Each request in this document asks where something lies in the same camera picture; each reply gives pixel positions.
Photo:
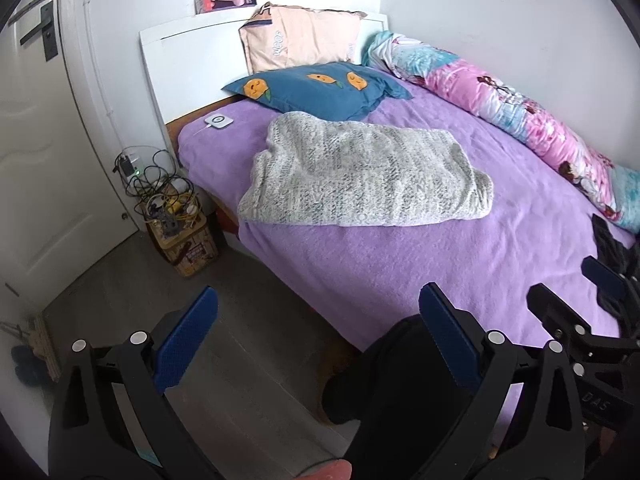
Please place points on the person's leg in black trousers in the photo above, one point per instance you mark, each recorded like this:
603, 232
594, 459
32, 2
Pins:
390, 390

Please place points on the white blanket controller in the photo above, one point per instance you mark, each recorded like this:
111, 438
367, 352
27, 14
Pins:
217, 121

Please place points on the white door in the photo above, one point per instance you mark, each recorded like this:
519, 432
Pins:
50, 185

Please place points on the purple bed sheet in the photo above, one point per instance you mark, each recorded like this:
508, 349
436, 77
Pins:
400, 270

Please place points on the printed cardboard box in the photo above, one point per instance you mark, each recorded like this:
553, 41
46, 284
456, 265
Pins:
192, 252

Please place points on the dark slippers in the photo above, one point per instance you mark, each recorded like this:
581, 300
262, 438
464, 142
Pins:
27, 367

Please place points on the black jacket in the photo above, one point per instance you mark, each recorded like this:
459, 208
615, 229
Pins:
612, 245

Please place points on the person's left hand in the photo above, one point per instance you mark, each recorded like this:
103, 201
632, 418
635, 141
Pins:
325, 471

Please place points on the grey knit jacket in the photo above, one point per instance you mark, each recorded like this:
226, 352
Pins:
360, 175

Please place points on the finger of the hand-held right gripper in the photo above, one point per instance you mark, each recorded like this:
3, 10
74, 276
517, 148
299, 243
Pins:
605, 280
555, 310

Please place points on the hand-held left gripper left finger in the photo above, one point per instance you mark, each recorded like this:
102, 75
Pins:
185, 342

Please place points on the rolled floral quilt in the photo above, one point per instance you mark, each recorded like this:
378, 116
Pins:
500, 100

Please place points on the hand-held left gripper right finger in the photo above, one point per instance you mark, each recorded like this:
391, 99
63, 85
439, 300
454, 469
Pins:
447, 340

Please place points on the peach pillow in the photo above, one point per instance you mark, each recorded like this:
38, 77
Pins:
300, 35

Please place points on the white headboard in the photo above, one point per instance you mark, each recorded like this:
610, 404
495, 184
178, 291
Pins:
190, 55

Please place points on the blue pillow with orange prints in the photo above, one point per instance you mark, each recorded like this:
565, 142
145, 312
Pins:
320, 90

